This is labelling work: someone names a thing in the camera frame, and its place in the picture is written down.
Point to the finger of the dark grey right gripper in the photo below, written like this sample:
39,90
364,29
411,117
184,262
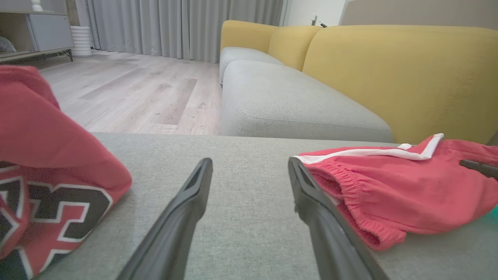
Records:
482,169

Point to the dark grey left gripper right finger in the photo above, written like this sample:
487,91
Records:
327,233

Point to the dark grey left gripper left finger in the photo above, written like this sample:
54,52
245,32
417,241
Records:
175,225

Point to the red shorts with white trim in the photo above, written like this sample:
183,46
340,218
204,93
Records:
408,194

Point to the red basketball jersey number 23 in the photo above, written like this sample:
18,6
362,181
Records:
46,155

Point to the yellow sofa back cushion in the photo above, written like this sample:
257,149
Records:
408,77
291,44

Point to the yellow sofa armrest cushion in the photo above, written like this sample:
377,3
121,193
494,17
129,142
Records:
245,35

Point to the grey pleated curtain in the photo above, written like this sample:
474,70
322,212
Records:
233,9
136,25

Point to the white ribbed plant pot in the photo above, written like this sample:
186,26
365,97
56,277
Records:
81,41

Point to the grey cabinet door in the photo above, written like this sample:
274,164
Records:
50,33

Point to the grey bundle in cabinet shelf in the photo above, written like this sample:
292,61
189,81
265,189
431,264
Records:
6,45

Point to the low wooden TV cabinet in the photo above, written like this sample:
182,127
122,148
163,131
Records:
19,23

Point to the small white figurine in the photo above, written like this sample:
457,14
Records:
37,5

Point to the white wall plug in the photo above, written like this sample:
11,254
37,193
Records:
314,19

